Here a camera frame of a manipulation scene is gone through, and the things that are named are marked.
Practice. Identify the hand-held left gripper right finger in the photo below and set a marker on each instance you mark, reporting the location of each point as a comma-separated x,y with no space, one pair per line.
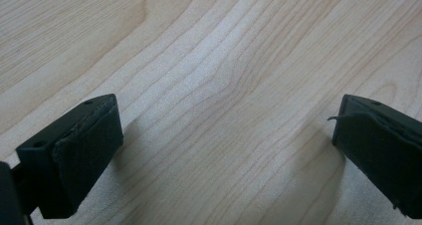
381,145

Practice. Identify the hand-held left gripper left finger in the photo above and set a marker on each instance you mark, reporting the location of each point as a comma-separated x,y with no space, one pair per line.
73,158

